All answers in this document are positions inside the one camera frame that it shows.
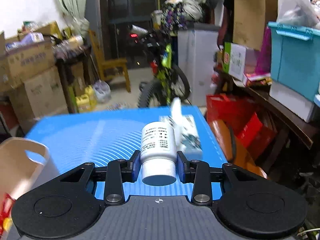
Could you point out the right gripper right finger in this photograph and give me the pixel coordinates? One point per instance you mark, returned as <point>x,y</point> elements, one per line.
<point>198,173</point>

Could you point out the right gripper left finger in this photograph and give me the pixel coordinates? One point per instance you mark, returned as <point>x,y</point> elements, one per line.
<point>118,172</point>

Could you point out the white pill bottle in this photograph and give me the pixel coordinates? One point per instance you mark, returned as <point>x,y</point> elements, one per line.
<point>158,154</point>

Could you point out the beige plastic storage bin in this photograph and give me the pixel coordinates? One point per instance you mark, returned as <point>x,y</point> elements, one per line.
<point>25,165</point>

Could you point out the red silver ultraman figure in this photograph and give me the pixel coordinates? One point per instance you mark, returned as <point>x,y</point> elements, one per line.
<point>6,207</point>

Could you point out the yellow toy with red dial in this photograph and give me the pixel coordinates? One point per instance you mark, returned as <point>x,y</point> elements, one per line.
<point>5,225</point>

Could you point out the white tissue box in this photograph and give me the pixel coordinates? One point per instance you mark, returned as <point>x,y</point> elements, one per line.
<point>185,131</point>

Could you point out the orange paper bag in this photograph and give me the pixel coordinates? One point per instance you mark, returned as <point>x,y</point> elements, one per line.
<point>234,152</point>

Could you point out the blue silicone baking mat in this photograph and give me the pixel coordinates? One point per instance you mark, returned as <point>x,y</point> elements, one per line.
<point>100,137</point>

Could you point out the red gift bag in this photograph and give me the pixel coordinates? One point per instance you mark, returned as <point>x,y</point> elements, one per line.
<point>250,122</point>

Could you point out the yellow oil jug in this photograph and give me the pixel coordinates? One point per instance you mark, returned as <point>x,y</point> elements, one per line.
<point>87,101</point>

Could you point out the green black bicycle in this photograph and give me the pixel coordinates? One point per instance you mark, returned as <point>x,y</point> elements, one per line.
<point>169,81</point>

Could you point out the dark wooden side table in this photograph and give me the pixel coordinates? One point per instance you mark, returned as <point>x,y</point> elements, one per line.
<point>306,133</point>

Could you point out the wooden chair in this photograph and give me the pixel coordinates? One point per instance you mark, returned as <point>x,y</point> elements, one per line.
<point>109,69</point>

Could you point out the lower cardboard box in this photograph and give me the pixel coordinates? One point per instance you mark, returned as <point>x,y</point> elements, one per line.
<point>38,97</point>

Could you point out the green white product box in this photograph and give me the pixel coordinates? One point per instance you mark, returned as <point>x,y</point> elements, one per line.
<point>234,58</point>

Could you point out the white refrigerator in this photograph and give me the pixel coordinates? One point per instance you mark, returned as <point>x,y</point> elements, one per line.
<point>197,46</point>

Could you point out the upper cardboard box open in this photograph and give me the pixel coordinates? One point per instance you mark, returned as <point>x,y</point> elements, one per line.
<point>24,56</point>

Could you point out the teal plastic storage crate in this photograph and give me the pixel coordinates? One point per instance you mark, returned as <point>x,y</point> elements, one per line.
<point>295,56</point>

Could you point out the tall brown cardboard box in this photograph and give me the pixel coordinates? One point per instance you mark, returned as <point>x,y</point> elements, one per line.
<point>250,20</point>

